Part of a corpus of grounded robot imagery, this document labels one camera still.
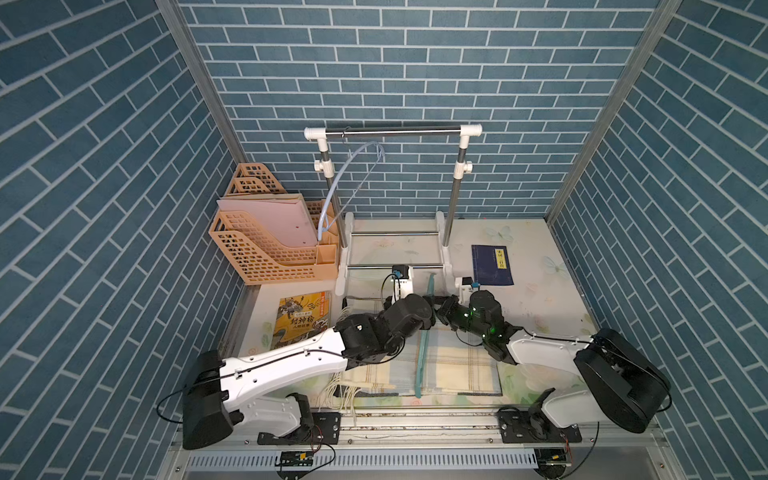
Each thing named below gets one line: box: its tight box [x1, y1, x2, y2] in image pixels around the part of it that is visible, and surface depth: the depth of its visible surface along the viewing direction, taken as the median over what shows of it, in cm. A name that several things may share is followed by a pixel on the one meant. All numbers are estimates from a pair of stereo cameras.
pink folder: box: [217, 199, 317, 247], surface depth 90 cm
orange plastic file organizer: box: [209, 162, 339, 285], surface depth 98 cm
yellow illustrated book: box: [273, 291, 331, 350], surface depth 96 cm
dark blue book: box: [471, 244, 515, 285], surface depth 108 cm
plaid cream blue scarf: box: [337, 324, 502, 398], surface depth 81 cm
